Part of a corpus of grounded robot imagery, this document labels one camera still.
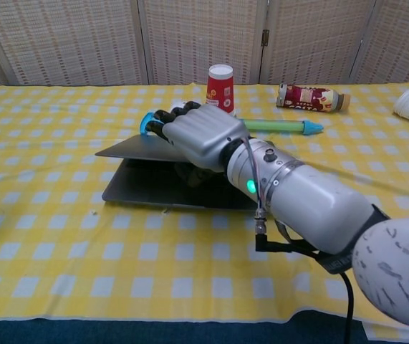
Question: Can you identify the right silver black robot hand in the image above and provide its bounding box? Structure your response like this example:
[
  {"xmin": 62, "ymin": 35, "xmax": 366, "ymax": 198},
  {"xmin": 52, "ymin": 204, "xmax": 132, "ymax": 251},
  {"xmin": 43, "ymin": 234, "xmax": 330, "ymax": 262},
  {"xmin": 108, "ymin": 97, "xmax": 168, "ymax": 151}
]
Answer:
[{"xmin": 145, "ymin": 100, "xmax": 250, "ymax": 188}]

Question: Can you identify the silver laptop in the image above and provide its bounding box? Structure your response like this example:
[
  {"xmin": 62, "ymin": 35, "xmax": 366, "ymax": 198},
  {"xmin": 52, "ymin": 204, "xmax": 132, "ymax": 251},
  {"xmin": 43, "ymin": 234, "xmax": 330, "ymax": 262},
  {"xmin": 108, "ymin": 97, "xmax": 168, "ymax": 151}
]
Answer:
[{"xmin": 95, "ymin": 134, "xmax": 262, "ymax": 212}]

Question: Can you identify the red paper cup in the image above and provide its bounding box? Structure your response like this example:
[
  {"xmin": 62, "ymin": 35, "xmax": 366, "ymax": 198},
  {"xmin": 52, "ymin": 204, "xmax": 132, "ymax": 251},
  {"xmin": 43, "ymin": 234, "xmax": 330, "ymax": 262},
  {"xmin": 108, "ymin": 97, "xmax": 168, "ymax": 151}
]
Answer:
[{"xmin": 205, "ymin": 64, "xmax": 236, "ymax": 115}]

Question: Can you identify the green blue toy water pump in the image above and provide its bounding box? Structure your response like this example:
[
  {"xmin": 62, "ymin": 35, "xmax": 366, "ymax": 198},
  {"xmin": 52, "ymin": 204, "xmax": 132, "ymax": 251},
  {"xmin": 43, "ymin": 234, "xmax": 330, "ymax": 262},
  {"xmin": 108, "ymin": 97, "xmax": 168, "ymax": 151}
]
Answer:
[{"xmin": 138, "ymin": 112, "xmax": 324, "ymax": 138}]

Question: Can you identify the brown coffee drink bottle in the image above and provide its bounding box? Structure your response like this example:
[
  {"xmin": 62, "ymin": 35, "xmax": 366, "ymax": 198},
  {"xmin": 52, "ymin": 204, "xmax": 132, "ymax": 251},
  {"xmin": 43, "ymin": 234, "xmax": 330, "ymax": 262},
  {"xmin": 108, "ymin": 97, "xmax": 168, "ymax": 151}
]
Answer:
[{"xmin": 275, "ymin": 82, "xmax": 352, "ymax": 114}]

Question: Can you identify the yellow white checkered tablecloth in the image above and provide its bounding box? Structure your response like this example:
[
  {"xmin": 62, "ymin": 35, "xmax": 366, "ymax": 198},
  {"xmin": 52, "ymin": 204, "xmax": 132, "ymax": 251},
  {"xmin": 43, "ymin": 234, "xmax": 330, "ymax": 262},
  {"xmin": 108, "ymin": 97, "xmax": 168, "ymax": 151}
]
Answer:
[{"xmin": 0, "ymin": 82, "xmax": 409, "ymax": 341}]

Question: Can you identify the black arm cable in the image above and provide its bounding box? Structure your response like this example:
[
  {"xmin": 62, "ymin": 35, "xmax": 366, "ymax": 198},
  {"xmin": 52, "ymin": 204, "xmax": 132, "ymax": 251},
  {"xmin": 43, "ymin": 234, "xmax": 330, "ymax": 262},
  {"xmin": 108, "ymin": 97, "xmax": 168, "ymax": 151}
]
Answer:
[{"xmin": 254, "ymin": 209, "xmax": 356, "ymax": 344}]

